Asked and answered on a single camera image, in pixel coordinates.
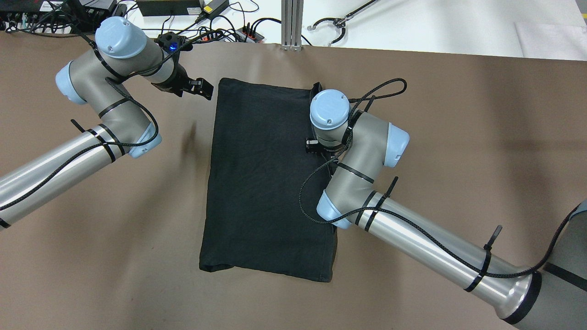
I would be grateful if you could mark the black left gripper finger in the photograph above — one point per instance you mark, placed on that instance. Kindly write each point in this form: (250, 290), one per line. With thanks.
(206, 92)
(200, 84)

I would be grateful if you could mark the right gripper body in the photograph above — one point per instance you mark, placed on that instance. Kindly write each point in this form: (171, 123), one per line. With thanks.
(312, 145)

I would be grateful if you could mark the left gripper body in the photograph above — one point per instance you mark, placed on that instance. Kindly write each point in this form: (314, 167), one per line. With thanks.
(177, 83)

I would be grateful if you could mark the black t-shirt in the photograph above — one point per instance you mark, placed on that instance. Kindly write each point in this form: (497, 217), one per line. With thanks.
(263, 187)

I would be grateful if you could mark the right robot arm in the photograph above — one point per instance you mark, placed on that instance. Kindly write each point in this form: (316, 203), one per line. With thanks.
(550, 295)

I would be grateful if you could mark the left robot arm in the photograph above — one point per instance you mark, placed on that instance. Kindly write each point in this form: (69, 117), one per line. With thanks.
(120, 50)

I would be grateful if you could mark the black power strip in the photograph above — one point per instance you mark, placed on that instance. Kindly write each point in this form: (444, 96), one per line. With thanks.
(207, 35)

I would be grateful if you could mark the reacher grabber tool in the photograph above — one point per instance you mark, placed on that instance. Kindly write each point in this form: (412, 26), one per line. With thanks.
(340, 22)

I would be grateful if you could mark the aluminium frame post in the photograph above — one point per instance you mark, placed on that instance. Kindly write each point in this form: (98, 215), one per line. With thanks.
(291, 24)

